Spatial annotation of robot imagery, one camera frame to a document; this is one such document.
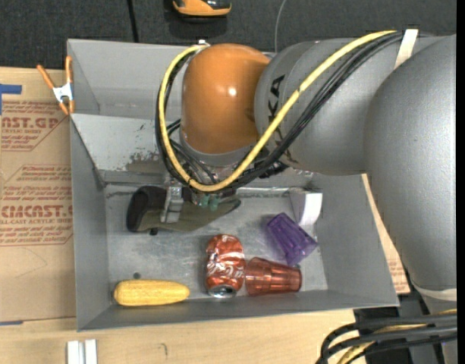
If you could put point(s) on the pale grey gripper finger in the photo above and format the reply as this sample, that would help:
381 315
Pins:
172 208

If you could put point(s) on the grey metal bin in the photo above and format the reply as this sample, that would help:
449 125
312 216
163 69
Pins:
160 248

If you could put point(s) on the crushed red soda can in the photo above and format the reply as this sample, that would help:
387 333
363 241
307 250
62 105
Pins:
224 264

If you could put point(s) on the yellow corn cob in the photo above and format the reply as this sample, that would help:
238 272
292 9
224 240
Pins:
150 292

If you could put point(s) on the purple plastic cup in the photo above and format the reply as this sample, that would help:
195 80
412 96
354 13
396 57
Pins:
291 239

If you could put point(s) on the red-orange plastic cup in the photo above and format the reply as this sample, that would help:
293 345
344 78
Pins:
272 277

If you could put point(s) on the brown cardboard board, red print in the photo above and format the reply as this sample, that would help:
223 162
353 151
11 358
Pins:
31 264

